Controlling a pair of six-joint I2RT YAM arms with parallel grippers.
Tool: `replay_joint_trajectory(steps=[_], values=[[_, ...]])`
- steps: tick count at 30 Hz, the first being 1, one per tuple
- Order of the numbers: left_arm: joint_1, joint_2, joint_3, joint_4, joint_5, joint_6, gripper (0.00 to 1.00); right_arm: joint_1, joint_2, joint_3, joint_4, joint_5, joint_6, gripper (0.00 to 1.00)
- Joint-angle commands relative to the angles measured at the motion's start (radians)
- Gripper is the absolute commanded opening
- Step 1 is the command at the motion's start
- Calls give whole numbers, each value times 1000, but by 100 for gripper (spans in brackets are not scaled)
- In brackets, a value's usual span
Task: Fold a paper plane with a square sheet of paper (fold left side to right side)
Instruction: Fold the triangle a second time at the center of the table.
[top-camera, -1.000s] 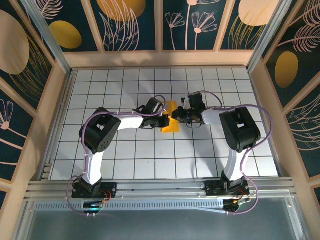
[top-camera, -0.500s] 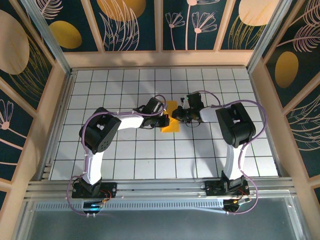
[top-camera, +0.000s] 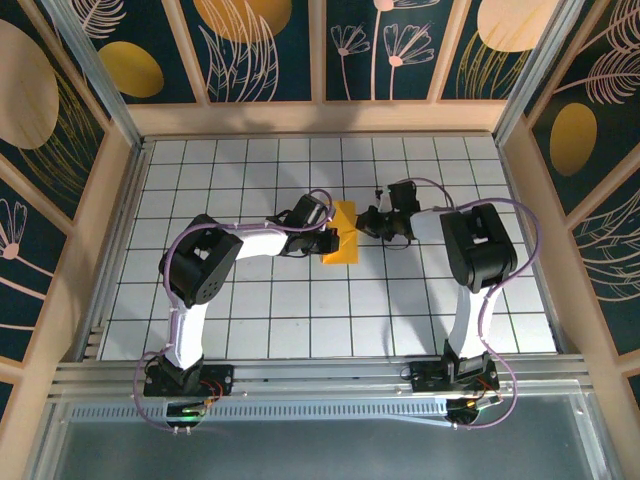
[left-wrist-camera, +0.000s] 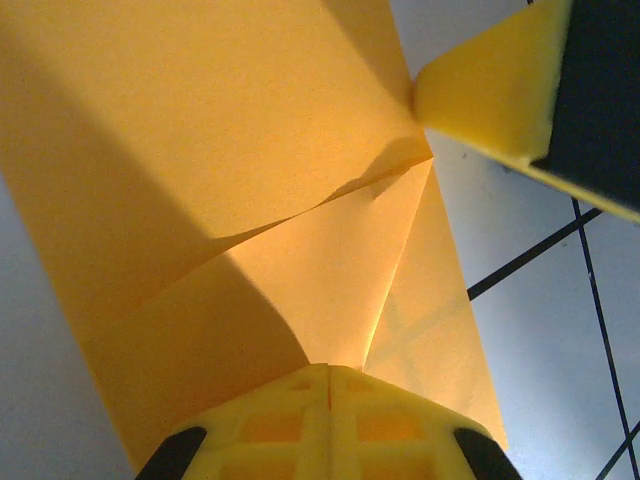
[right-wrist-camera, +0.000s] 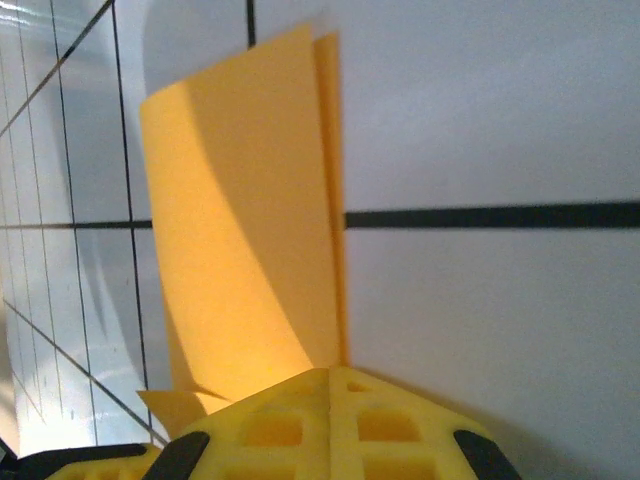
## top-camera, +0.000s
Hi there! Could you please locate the orange paper sheet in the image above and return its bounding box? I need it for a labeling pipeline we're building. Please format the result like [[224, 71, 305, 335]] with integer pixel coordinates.
[[321, 199, 361, 265]]

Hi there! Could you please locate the white grid mat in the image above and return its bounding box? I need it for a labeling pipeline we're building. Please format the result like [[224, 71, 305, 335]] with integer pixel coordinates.
[[98, 137, 560, 361]]

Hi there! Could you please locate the grey translucent panel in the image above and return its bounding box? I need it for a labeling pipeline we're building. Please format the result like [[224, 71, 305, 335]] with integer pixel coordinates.
[[27, 392, 614, 480]]

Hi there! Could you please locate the right gripper short black cable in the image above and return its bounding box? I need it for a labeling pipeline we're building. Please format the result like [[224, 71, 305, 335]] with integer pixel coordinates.
[[382, 233, 415, 252]]

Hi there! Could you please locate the long aluminium base rail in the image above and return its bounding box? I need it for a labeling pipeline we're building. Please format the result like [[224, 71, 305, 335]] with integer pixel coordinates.
[[52, 353, 594, 399]]

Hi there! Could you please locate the aluminium side rail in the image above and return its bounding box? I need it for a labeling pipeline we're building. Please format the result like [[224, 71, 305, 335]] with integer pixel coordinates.
[[494, 137, 576, 357], [74, 137, 154, 362]]

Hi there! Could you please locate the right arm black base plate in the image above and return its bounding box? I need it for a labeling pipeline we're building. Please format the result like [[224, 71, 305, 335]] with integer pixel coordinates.
[[408, 360, 500, 395]]

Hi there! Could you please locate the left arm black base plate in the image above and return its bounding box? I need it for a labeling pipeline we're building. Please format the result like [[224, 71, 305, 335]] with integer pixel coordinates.
[[143, 363, 235, 398]]

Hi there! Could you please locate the slotted grey cable duct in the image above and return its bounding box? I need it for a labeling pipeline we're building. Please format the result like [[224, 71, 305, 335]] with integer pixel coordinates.
[[69, 402, 451, 422]]

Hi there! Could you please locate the aluminium corner post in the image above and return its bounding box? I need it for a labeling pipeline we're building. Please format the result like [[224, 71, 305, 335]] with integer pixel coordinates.
[[40, 0, 146, 149], [491, 0, 587, 146]]

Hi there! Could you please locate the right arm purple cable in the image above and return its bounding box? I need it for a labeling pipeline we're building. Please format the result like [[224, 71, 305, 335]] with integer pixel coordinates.
[[399, 177, 544, 432]]

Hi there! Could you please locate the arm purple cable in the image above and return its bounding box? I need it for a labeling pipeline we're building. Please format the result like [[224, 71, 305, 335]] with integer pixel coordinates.
[[130, 188, 335, 435], [399, 177, 544, 432]]

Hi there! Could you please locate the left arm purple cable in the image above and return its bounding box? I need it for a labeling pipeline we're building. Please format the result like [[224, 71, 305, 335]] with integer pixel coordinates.
[[130, 188, 335, 435]]

